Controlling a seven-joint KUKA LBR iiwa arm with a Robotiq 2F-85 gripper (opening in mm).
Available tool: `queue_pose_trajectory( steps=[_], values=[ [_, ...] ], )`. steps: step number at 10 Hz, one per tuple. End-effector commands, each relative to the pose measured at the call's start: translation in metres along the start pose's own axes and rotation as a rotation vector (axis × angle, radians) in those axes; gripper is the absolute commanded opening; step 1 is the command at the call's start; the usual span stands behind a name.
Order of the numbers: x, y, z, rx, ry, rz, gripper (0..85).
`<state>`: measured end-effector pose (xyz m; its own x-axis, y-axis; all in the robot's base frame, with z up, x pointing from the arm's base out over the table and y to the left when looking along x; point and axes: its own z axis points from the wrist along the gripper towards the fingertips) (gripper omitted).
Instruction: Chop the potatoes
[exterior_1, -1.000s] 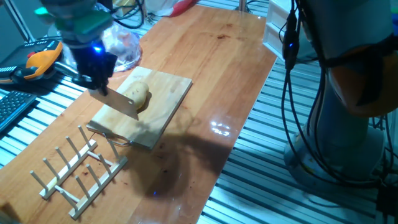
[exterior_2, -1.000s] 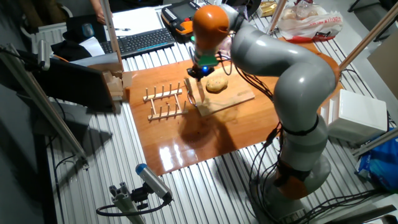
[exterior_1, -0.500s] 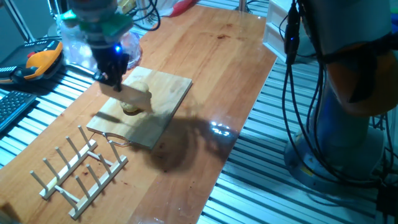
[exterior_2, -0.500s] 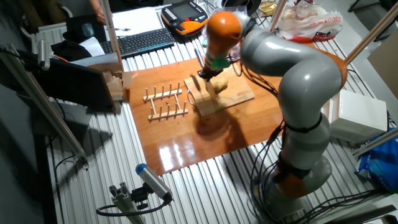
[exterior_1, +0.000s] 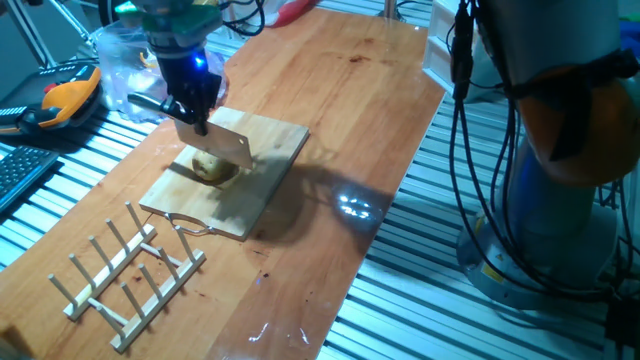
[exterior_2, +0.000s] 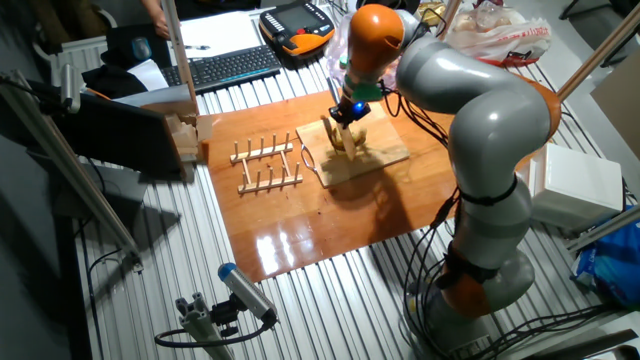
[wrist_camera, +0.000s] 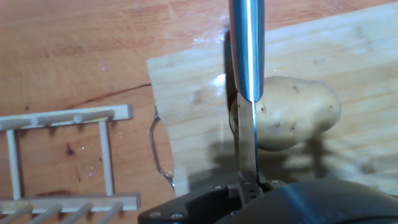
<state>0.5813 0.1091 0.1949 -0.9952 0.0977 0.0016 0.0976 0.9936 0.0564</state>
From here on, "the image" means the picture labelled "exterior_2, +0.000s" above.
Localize white paper sheet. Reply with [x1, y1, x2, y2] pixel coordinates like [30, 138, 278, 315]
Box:
[178, 8, 265, 60]

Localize folded white paper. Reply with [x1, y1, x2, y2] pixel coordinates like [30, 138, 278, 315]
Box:
[126, 58, 171, 93]

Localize large yellow potato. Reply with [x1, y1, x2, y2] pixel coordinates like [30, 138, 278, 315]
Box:
[329, 126, 369, 154]

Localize black round hat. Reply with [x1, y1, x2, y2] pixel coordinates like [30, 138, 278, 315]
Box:
[392, 0, 422, 17]

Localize silver camera blue end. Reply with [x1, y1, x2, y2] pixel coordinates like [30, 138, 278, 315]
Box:
[217, 261, 280, 326]

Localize dark computer mouse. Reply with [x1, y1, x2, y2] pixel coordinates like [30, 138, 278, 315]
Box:
[130, 36, 154, 63]

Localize black mouse pad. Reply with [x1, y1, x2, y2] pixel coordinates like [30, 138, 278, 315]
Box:
[102, 22, 174, 72]

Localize person's bare forearm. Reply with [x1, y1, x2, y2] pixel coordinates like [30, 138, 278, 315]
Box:
[139, 0, 168, 22]

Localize orange black teach pendant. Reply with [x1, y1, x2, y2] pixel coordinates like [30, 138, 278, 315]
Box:
[258, 0, 337, 58]

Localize black camera cable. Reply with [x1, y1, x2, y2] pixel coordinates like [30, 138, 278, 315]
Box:
[153, 319, 275, 350]

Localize silver bar camera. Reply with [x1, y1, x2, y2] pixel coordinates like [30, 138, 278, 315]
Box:
[59, 62, 83, 116]

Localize short aluminium profile stub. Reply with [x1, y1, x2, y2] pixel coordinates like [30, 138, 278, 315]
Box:
[174, 292, 236, 360]

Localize yellow snack packet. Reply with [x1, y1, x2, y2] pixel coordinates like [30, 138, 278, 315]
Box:
[416, 0, 448, 27]

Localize black computer keyboard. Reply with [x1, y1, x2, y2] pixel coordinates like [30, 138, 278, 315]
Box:
[159, 44, 284, 96]

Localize black cloth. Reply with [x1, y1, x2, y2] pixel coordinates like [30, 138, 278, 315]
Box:
[81, 63, 149, 100]

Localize aluminium frame post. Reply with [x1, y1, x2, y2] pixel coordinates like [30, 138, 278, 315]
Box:
[433, 0, 464, 41]
[159, 0, 200, 105]
[556, 2, 640, 102]
[0, 68, 145, 274]
[566, 204, 640, 254]

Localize white red plastic bag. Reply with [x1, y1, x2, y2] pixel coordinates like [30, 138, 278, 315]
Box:
[444, 1, 553, 70]

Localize glossy orange wooden base board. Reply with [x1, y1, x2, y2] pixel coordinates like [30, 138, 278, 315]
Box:
[202, 84, 531, 284]

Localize wooden peg rack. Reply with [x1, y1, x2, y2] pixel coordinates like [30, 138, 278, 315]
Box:
[228, 130, 305, 196]

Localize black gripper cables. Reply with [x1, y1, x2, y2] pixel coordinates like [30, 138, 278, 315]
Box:
[377, 81, 452, 147]

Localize small wooden blocks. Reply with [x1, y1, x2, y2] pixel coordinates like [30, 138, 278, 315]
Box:
[163, 112, 215, 167]

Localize blue plastic bag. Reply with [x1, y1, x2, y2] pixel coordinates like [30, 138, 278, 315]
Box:
[569, 206, 640, 310]

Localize white rectangular box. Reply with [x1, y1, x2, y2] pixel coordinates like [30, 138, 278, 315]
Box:
[526, 142, 626, 233]

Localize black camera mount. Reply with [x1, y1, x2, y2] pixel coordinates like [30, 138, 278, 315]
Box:
[209, 294, 247, 339]

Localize clear plastic bag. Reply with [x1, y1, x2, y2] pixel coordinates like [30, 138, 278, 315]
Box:
[323, 11, 354, 77]

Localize wooden cutting board metal handle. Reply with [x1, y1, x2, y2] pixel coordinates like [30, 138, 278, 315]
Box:
[295, 101, 412, 190]

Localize brown cardboard panel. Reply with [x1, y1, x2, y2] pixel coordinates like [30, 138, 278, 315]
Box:
[589, 48, 640, 162]

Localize black base cable bundle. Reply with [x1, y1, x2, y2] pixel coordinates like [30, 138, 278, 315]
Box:
[398, 186, 622, 360]

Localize person's bare hand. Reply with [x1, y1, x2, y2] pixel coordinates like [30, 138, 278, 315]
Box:
[152, 11, 174, 41]

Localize black monitor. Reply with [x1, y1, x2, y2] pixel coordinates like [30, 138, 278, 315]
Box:
[27, 79, 185, 177]

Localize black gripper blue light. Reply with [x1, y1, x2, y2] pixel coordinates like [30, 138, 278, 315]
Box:
[328, 100, 373, 135]

